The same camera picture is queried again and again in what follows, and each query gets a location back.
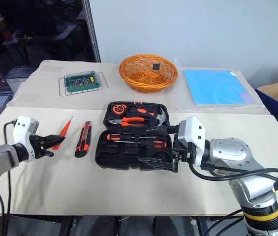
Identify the clear plastic sleeve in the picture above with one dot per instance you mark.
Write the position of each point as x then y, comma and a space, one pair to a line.
180, 98

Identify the green circuit board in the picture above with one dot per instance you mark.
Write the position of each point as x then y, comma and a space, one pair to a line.
82, 82

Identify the orange black utility knife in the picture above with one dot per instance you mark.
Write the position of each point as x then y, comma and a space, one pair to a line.
82, 142

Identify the large beige table mat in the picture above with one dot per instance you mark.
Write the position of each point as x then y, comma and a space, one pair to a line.
104, 189

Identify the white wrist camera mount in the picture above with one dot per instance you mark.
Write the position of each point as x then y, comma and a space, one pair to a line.
23, 132
191, 130

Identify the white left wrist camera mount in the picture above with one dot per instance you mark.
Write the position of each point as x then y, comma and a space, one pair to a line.
23, 132

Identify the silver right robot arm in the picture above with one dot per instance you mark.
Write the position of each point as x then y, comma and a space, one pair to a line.
239, 157

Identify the small purple sheet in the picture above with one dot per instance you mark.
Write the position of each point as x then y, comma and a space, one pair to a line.
247, 98

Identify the orange tweezers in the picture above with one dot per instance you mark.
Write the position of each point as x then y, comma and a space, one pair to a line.
66, 129

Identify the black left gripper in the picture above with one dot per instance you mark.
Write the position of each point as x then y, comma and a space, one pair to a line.
38, 147

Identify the grey metal post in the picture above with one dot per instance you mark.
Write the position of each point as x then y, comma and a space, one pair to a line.
92, 29

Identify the blue cardboard box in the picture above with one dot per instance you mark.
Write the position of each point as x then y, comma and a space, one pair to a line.
276, 100

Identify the steel claw hammer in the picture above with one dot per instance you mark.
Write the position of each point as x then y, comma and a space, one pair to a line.
162, 115

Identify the black plastic tool case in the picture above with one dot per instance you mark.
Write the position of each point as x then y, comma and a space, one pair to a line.
119, 157

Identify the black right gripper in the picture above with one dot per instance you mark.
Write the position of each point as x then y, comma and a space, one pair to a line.
186, 153

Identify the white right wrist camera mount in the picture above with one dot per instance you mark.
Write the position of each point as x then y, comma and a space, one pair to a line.
191, 130

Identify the orange black tape measure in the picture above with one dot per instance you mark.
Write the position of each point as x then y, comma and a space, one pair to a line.
119, 109

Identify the blue paper sheet stack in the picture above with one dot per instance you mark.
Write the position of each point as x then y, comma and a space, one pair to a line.
212, 86

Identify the orange wicker basket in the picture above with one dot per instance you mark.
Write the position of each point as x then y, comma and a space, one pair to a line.
148, 81

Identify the long orange black screwdriver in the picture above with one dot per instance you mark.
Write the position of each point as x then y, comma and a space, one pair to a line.
153, 143

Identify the small black square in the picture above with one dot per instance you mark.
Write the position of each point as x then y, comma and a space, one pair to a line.
156, 67

